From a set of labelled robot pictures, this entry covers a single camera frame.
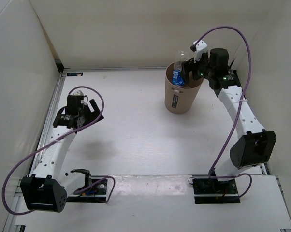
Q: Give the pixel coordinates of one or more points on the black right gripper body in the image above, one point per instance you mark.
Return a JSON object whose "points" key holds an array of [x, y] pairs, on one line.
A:
{"points": [[201, 69]]}

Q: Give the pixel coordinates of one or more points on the clear bottle with blue label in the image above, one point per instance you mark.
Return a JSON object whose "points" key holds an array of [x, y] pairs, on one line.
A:
{"points": [[177, 79]]}

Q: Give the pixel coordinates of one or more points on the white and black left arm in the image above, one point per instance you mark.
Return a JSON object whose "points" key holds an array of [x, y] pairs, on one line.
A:
{"points": [[46, 189]]}

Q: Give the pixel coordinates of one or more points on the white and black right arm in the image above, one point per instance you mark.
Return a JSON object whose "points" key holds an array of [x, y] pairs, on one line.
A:
{"points": [[220, 81]]}

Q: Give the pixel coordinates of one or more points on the beige round waste bin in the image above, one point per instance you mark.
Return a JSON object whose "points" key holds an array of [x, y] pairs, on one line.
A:
{"points": [[179, 100]]}

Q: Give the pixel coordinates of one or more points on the dark logo sticker left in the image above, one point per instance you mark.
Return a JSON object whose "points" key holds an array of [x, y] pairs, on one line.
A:
{"points": [[73, 74]]}

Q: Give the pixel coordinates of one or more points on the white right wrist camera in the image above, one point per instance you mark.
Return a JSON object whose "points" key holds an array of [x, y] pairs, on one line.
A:
{"points": [[198, 48]]}

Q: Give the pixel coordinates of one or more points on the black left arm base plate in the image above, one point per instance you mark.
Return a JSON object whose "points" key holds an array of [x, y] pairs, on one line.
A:
{"points": [[96, 194]]}

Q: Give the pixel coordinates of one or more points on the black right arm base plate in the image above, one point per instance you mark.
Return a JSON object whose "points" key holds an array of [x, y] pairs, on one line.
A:
{"points": [[212, 191]]}

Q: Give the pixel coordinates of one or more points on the aluminium table edge rail left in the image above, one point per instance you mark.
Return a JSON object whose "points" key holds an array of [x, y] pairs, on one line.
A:
{"points": [[39, 148]]}

